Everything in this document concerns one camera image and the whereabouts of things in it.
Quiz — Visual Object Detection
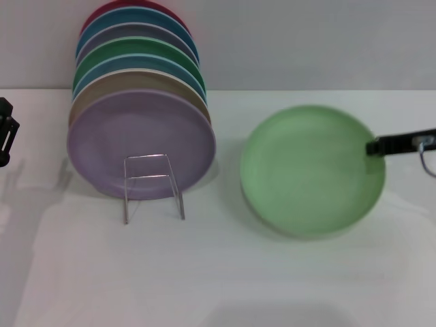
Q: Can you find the right gripper cable connector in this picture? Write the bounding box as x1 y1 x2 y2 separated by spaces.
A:
411 135 436 178

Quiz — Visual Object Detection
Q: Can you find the beige plate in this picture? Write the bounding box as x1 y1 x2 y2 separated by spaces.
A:
67 67 213 127

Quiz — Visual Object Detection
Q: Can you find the teal plate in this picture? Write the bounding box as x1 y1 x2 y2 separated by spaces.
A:
75 7 200 65

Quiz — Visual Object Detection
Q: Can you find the dark green plate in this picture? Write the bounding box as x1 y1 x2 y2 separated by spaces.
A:
72 35 207 95

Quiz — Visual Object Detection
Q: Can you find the blue plate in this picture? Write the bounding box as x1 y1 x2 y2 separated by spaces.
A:
71 53 208 104

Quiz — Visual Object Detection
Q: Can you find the red plate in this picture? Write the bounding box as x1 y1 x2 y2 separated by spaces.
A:
78 0 199 52

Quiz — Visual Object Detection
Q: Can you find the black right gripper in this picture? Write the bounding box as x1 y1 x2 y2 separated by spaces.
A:
365 127 436 157

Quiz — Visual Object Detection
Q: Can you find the purple plate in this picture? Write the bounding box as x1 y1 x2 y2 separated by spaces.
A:
66 89 217 200

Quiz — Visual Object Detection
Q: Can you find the grey lavender plate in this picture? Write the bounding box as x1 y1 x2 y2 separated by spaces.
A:
74 22 200 67

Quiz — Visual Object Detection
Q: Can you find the light green plate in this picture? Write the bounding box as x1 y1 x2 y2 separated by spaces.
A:
239 104 388 241

